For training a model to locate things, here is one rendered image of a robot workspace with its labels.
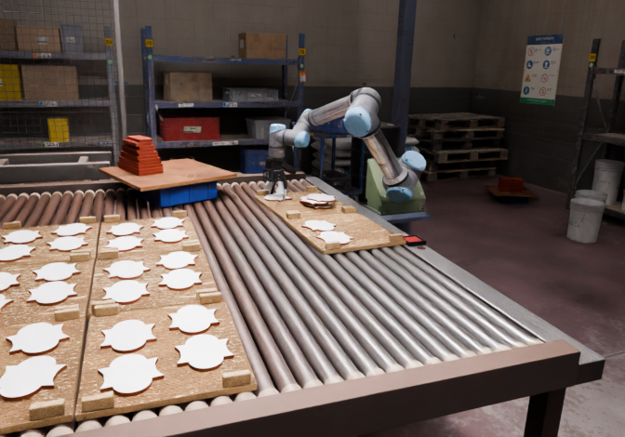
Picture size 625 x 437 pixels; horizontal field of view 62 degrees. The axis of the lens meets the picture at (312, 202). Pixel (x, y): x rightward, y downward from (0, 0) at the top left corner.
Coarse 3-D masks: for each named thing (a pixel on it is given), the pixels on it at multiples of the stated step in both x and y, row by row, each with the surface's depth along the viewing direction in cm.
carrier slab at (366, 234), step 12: (312, 216) 226; (324, 216) 226; (336, 216) 227; (348, 216) 227; (360, 216) 228; (300, 228) 209; (336, 228) 210; (348, 228) 211; (360, 228) 211; (372, 228) 212; (384, 228) 212; (312, 240) 196; (360, 240) 197; (372, 240) 197; (384, 240) 198; (324, 252) 185; (336, 252) 187
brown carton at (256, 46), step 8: (240, 40) 622; (248, 40) 602; (256, 40) 605; (264, 40) 608; (272, 40) 612; (280, 40) 615; (240, 48) 626; (248, 48) 604; (256, 48) 607; (264, 48) 611; (272, 48) 614; (280, 48) 617; (240, 56) 628; (248, 56) 606; (256, 56) 609; (264, 56) 613; (272, 56) 616; (280, 56) 619
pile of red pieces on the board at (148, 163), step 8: (128, 136) 252; (136, 136) 253; (128, 144) 252; (136, 144) 242; (144, 144) 244; (152, 144) 249; (120, 152) 258; (128, 152) 252; (136, 152) 243; (144, 152) 245; (152, 152) 248; (120, 160) 259; (128, 160) 251; (136, 160) 246; (144, 160) 246; (152, 160) 248; (160, 160) 251; (128, 168) 253; (136, 168) 247; (144, 168) 246; (152, 168) 249; (160, 168) 252
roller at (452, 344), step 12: (276, 192) 275; (348, 252) 190; (360, 264) 179; (372, 276) 170; (384, 288) 162; (396, 288) 160; (396, 300) 154; (408, 300) 152; (408, 312) 148; (420, 312) 145; (420, 324) 142; (432, 324) 138; (444, 336) 133; (456, 348) 128
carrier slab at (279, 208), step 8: (288, 192) 264; (296, 192) 265; (304, 192) 265; (312, 192) 266; (320, 192) 266; (264, 200) 249; (288, 200) 250; (296, 200) 251; (272, 208) 235; (280, 208) 236; (288, 208) 236; (296, 208) 237; (304, 208) 237; (312, 208) 237; (336, 208) 238; (280, 216) 226; (304, 216) 226
